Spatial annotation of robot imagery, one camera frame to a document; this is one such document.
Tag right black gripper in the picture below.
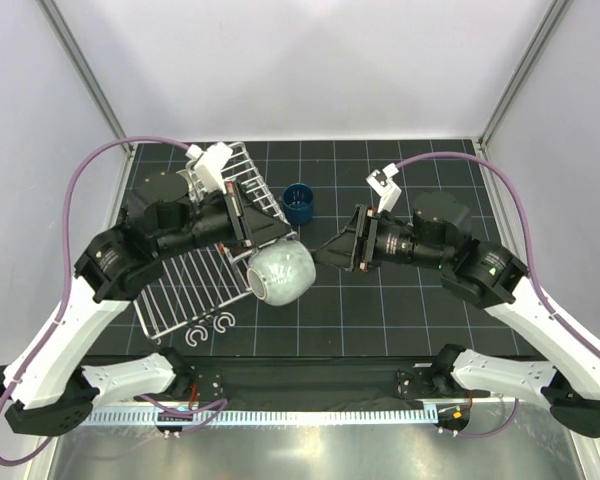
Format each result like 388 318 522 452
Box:
309 204 448 273

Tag blue mug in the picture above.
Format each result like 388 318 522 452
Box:
280 183 314 226

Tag grey speckled mug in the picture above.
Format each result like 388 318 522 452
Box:
247 240 316 307

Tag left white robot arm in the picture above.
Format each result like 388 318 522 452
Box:
0 173 292 437

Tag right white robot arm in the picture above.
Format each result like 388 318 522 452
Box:
313 191 600 438

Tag white ribbed cup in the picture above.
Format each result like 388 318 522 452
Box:
177 169 200 203

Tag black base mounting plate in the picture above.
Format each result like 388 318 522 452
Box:
154 356 488 411

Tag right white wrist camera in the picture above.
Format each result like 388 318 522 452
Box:
366 163 401 212

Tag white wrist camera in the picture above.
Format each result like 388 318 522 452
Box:
366 163 401 212
185 142 233 193

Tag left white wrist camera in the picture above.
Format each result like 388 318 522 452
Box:
185 142 233 193

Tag silver wire dish rack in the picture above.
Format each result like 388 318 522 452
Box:
134 142 274 347

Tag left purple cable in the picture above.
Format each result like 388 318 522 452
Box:
0 138 199 466

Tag purple cable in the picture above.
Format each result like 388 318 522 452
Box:
0 138 199 466
394 152 600 374

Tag white slotted cable duct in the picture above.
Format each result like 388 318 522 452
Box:
82 405 438 428

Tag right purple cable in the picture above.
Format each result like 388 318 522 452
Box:
394 152 600 374

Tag left aluminium frame post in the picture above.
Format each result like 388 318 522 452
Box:
35 0 126 139

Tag aluminium frame post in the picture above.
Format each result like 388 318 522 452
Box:
35 0 126 139
477 0 572 151

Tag right aluminium frame post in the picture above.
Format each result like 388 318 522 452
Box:
477 0 572 151

